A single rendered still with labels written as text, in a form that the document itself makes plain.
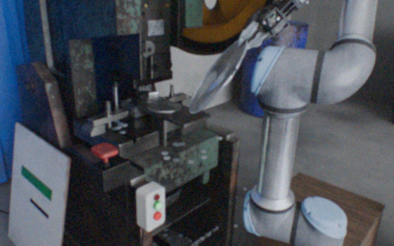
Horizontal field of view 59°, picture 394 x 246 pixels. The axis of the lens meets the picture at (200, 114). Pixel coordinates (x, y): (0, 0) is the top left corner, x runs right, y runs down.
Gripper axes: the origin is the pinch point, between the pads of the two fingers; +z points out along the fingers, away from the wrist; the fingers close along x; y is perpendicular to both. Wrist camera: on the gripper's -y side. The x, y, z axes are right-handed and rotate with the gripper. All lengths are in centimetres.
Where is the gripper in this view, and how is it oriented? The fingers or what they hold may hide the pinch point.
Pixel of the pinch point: (241, 45)
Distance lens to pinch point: 113.4
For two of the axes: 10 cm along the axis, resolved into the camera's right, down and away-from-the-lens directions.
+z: -7.2, 6.8, 1.3
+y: 1.8, 3.6, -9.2
